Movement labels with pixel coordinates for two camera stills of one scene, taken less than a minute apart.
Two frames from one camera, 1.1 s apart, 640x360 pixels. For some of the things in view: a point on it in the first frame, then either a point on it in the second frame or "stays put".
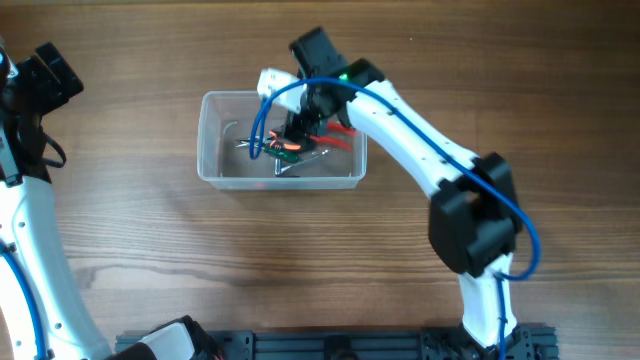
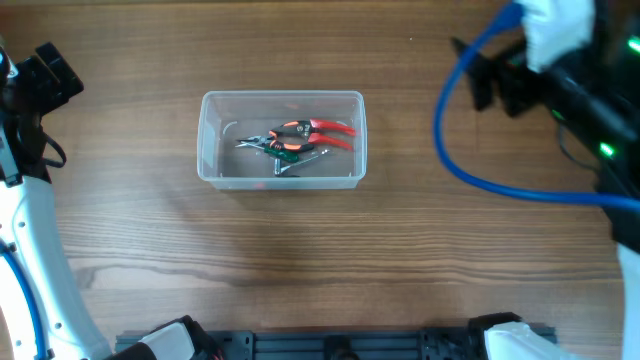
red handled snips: (334, 143) stays put
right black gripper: (298, 126) to (507, 87)
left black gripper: (55, 76) stays put
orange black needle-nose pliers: (273, 141) stays put
